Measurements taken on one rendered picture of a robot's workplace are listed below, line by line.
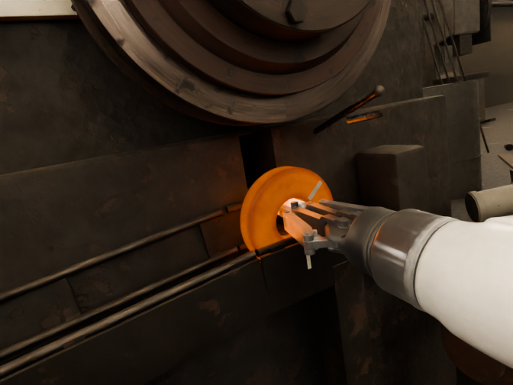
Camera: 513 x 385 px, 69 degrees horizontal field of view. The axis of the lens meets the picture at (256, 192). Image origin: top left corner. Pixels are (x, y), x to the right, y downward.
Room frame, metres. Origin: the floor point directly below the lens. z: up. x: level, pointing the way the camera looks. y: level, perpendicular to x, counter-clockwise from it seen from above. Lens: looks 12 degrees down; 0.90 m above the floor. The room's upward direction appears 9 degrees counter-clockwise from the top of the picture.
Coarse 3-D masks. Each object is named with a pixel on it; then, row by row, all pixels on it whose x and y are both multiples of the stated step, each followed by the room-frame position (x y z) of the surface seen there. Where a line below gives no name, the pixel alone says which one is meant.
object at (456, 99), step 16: (448, 96) 2.79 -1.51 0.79; (464, 96) 2.79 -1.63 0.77; (448, 112) 2.79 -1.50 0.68; (464, 112) 2.79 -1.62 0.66; (448, 128) 2.79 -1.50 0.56; (464, 128) 2.79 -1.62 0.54; (448, 144) 2.79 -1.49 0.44; (464, 144) 2.79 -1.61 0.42; (464, 160) 2.78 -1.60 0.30; (480, 160) 2.89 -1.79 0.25; (464, 176) 2.79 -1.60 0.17; (480, 176) 2.87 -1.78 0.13; (464, 192) 2.79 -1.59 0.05
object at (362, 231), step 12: (360, 216) 0.38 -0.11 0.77; (372, 216) 0.37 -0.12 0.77; (384, 216) 0.37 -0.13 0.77; (324, 228) 0.43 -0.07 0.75; (336, 228) 0.41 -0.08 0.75; (348, 228) 0.41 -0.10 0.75; (360, 228) 0.37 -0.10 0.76; (372, 228) 0.36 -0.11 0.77; (336, 240) 0.39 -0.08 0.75; (348, 240) 0.38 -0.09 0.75; (360, 240) 0.36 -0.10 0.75; (372, 240) 0.35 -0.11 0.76; (336, 252) 0.39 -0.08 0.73; (348, 252) 0.38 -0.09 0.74; (360, 252) 0.36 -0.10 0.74; (360, 264) 0.36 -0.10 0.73; (372, 276) 0.36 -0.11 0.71
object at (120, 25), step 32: (96, 0) 0.43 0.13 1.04; (384, 0) 0.61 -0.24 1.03; (128, 32) 0.44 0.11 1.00; (128, 64) 0.49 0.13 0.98; (160, 64) 0.45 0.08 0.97; (352, 64) 0.58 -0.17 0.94; (192, 96) 0.46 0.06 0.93; (224, 96) 0.48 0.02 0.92; (256, 96) 0.50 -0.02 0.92; (288, 96) 0.52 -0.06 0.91; (320, 96) 0.55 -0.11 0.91
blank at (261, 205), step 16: (272, 176) 0.52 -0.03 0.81; (288, 176) 0.53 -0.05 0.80; (304, 176) 0.54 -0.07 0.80; (256, 192) 0.51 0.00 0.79; (272, 192) 0.52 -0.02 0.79; (288, 192) 0.53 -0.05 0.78; (304, 192) 0.54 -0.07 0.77; (320, 192) 0.56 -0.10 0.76; (256, 208) 0.50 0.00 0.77; (272, 208) 0.52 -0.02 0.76; (240, 224) 0.52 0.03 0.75; (256, 224) 0.50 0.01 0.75; (272, 224) 0.51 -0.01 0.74; (256, 240) 0.50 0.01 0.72; (272, 240) 0.51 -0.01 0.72; (256, 256) 0.52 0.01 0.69
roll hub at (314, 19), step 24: (216, 0) 0.43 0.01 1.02; (240, 0) 0.41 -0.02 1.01; (264, 0) 0.42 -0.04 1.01; (288, 0) 0.43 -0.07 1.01; (312, 0) 0.45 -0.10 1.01; (336, 0) 0.46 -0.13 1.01; (360, 0) 0.48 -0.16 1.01; (240, 24) 0.45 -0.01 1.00; (264, 24) 0.43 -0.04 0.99; (288, 24) 0.43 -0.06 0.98; (312, 24) 0.44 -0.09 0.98; (336, 24) 0.46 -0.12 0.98
